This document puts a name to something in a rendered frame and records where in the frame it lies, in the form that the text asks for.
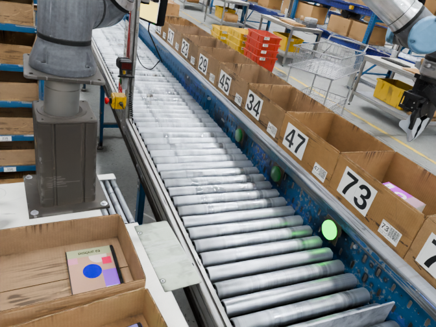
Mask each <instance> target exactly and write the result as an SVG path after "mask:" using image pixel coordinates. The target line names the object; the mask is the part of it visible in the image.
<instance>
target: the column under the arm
mask: <svg viewBox="0 0 436 327"><path fill-rule="evenodd" d="M32 118H33V129H34V150H35V161H36V175H24V176H23V179H24V185H25V194H26V199H27V208H28V213H29V219H36V218H41V217H50V216H55V215H64V214H69V213H78V212H86V211H92V210H101V209H106V208H110V204H109V202H108V199H107V198H106V195H105V193H104V190H103V188H102V185H101V183H100V181H99V178H98V176H97V173H96V160H97V118H96V116H95V114H94V113H93V111H92V109H91V107H90V105H89V103H88V102H87V101H83V100H80V101H79V112H78V114H76V115H72V116H65V117H62V116H55V115H50V114H48V113H46V112H44V109H43V101H33V102H32Z"/></svg>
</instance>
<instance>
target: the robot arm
mask: <svg viewBox="0 0 436 327"><path fill-rule="evenodd" d="M134 1H135V0H38V10H37V39H36V41H35V43H34V46H33V48H32V51H31V52H30V55H29V65H30V66H31V67H32V68H34V69H36V70H38V71H41V72H43V73H47V74H50V75H56V76H61V77H74V78H80V77H90V76H92V75H94V74H95V73H96V63H95V59H94V56H93V52H92V49H91V38H92V30H93V29H100V28H106V27H112V26H114V25H117V24H118V23H119V22H120V21H121V20H122V19H123V18H124V17H125V15H126V14H127V13H129V12H130V11H131V10H133V8H134ZM362 1H363V2H364V3H365V4H366V5H367V6H368V7H369V8H370V9H371V10H372V11H373V12H374V13H375V14H376V15H377V16H378V17H379V18H380V19H381V20H382V21H383V22H384V23H385V24H386V25H387V26H388V29H387V33H386V36H385V41H386V42H387V43H390V44H391V45H393V44H395V45H401V46H402V47H405V48H407V49H410V50H411V51H413V52H414V53H416V54H420V55H425V57H424V61H423V63H422V65H421V67H420V70H419V72H420V74H419V73H415V76H414V77H415V78H417V79H416V81H415V83H414V86H413V88H412V90H408V91H404V93H403V95H402V98H401V100H400V102H399V105H398V106H399V107H401V108H403V110H405V111H407V112H412V114H410V115H409V117H408V118H407V120H401V121H400V122H399V126H400V127H401V128H402V129H403V130H404V131H405V132H406V133H407V142H411V141H413V140H414V139H415V138H416V137H417V136H418V135H419V134H420V133H421V132H422V131H423V130H424V129H425V128H426V127H427V125H428V124H429V123H430V121H431V120H432V118H433V116H434V113H435V111H436V16H434V15H433V14H432V13H431V12H430V11H429V10H428V9H427V8H426V7H425V6H424V5H423V4H422V3H421V2H418V1H417V0H362ZM404 96H405V97H404ZM403 97H404V100H403V102H402V99H403ZM401 102H402V104H401Z"/></svg>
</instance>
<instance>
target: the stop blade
mask: <svg viewBox="0 0 436 327"><path fill-rule="evenodd" d="M394 303H395V302H394V301H392V302H388V303H385V304H381V305H378V306H374V307H371V308H367V309H362V310H359V311H355V312H352V313H347V314H345V315H340V316H338V317H333V318H330V319H326V320H323V321H319V322H314V323H311V324H307V325H304V326H300V327H368V326H372V325H375V324H379V323H381V322H384V321H385V319H386V317H387V316H388V314H389V312H390V310H391V309H392V307H393V306H394Z"/></svg>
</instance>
